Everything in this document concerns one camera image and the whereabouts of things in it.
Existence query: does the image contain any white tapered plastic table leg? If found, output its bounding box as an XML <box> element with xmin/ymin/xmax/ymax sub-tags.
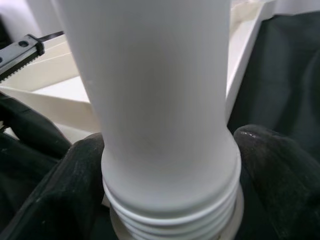
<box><xmin>53</xmin><ymin>0</ymin><xmax>245</xmax><ymax>240</ymax></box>

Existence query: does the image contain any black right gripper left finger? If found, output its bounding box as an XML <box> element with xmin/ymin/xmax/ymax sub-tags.
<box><xmin>0</xmin><ymin>131</ymin><xmax>113</xmax><ymax>240</ymax></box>

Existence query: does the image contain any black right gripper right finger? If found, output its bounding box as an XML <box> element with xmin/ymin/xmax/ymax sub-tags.
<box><xmin>233</xmin><ymin>124</ymin><xmax>320</xmax><ymax>240</ymax></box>

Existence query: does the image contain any white ribbed plastic table top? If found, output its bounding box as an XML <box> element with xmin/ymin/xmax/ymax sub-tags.
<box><xmin>0</xmin><ymin>0</ymin><xmax>277</xmax><ymax>137</ymax></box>

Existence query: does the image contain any black quilted bench cover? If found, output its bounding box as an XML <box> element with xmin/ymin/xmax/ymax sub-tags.
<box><xmin>0</xmin><ymin>10</ymin><xmax>320</xmax><ymax>221</ymax></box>

